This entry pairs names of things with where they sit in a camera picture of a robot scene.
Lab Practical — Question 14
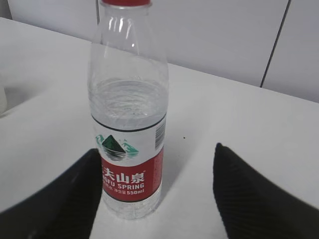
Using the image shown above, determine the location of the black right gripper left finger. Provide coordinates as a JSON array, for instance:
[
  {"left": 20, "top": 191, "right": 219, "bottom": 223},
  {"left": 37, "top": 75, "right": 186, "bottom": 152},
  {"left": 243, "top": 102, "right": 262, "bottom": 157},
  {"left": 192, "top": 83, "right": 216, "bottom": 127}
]
[{"left": 0, "top": 149, "right": 102, "bottom": 239}]

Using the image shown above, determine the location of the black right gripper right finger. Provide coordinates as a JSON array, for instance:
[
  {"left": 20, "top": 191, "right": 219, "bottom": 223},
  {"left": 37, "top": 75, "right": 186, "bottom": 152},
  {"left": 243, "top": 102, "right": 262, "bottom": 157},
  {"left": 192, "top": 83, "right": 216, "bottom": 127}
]
[{"left": 212, "top": 143, "right": 319, "bottom": 239}]

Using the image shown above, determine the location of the Nongfu Spring water bottle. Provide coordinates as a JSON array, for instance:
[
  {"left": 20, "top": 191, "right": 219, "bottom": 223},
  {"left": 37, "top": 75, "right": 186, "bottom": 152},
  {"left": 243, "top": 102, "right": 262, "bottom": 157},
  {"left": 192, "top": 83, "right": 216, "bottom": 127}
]
[{"left": 87, "top": 0, "right": 169, "bottom": 219}]

